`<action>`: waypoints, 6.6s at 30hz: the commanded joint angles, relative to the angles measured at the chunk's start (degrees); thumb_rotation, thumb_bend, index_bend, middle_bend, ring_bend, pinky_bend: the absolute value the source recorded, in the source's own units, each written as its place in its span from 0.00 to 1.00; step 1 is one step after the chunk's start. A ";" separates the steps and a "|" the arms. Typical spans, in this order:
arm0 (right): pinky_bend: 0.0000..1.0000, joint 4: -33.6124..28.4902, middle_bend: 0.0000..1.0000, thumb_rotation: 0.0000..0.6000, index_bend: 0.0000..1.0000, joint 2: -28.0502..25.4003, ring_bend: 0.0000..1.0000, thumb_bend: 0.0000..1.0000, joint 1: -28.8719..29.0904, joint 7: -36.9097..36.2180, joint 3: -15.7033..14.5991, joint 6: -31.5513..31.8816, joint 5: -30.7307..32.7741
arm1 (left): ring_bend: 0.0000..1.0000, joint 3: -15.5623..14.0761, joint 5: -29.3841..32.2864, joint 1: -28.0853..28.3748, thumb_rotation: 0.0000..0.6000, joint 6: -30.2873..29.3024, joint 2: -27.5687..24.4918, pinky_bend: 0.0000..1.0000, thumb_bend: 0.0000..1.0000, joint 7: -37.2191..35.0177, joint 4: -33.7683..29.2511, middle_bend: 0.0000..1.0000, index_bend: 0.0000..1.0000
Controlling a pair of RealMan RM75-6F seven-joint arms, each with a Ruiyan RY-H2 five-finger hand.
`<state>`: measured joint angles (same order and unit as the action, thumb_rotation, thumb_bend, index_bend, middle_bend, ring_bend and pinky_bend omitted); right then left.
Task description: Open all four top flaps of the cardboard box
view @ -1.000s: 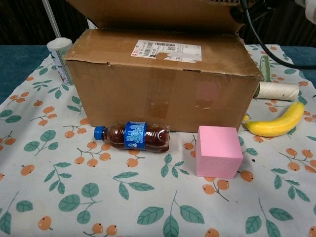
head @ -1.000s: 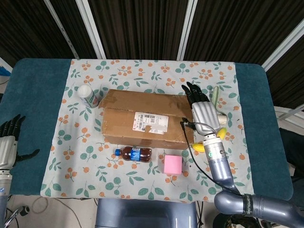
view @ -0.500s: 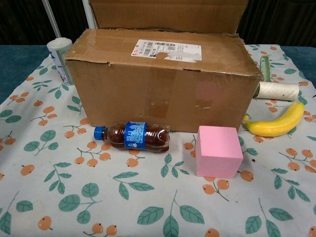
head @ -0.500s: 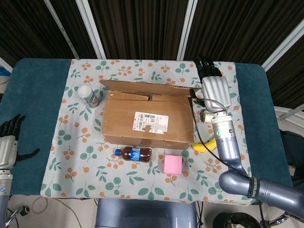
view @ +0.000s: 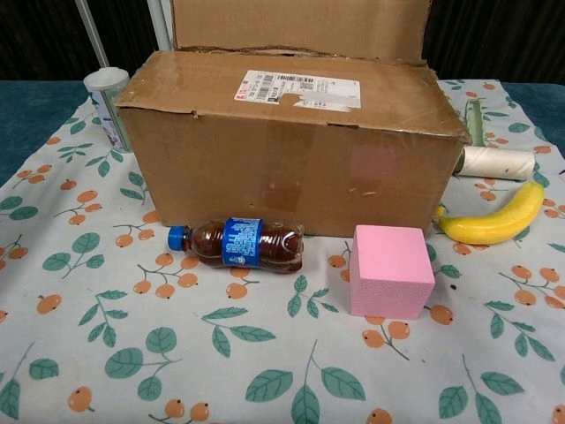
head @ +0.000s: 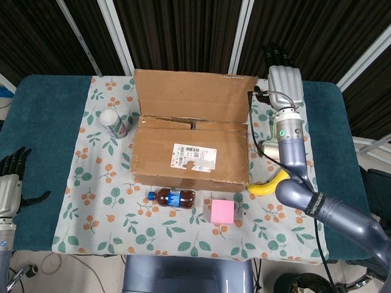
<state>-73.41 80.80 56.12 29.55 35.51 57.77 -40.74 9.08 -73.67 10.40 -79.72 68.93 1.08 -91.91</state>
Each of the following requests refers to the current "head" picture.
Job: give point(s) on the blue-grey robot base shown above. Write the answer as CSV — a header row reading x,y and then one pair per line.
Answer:
x,y
186,274

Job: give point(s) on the brown cardboard box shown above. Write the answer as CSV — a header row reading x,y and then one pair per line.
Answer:
x,y
189,143

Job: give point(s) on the black round bin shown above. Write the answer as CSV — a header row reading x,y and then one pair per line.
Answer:
x,y
302,284

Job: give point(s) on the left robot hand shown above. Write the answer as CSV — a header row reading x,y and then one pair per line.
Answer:
x,y
9,192

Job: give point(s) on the black bag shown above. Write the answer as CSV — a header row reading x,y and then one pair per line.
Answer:
x,y
378,189

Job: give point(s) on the white cylindrical canister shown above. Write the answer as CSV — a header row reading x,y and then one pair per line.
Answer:
x,y
114,125

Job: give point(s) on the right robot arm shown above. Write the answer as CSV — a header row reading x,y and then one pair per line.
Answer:
x,y
293,149

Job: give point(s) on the cola bottle blue label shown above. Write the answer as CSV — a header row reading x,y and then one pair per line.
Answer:
x,y
165,198

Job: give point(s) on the white metal floor frame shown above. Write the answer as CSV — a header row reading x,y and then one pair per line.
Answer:
x,y
372,145

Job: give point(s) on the floral print tablecloth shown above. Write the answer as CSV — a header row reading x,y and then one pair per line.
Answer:
x,y
152,238

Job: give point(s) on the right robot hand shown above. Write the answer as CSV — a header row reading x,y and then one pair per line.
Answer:
x,y
285,85

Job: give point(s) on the pink foam cube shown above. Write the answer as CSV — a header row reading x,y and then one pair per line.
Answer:
x,y
223,212

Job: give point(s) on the yellow banana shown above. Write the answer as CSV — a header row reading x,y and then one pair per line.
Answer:
x,y
265,187

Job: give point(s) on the thin grey frame rail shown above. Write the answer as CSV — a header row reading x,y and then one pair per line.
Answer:
x,y
79,36

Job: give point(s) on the teal table cover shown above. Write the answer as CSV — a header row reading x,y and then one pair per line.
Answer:
x,y
39,122

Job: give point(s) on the chrome metal leg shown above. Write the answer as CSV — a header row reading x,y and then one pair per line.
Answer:
x,y
354,284
21,274

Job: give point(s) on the white frame post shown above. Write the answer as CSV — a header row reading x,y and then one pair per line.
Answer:
x,y
366,61
7,83
241,39
117,39

